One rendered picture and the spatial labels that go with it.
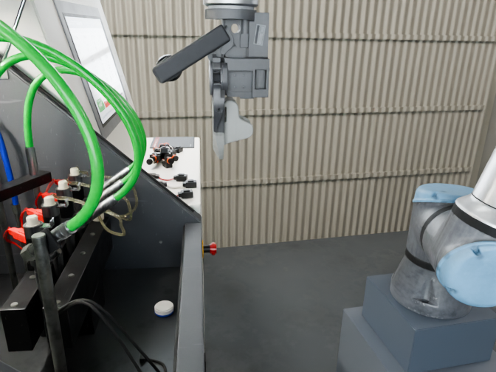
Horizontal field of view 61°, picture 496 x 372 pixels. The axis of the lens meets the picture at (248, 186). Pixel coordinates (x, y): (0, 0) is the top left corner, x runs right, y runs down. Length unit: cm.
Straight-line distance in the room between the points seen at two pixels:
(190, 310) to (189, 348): 9
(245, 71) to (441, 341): 59
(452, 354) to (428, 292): 13
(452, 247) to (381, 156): 239
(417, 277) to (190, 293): 42
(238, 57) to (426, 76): 256
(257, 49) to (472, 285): 45
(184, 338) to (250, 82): 39
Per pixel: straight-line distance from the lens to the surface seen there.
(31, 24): 104
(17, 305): 77
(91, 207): 53
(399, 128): 308
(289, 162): 279
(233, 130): 63
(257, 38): 62
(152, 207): 103
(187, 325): 71
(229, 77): 61
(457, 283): 69
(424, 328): 85
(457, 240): 70
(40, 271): 59
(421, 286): 86
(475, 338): 94
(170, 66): 61
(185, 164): 138
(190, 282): 81
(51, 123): 101
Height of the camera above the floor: 139
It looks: 20 degrees down
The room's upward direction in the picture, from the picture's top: 1 degrees clockwise
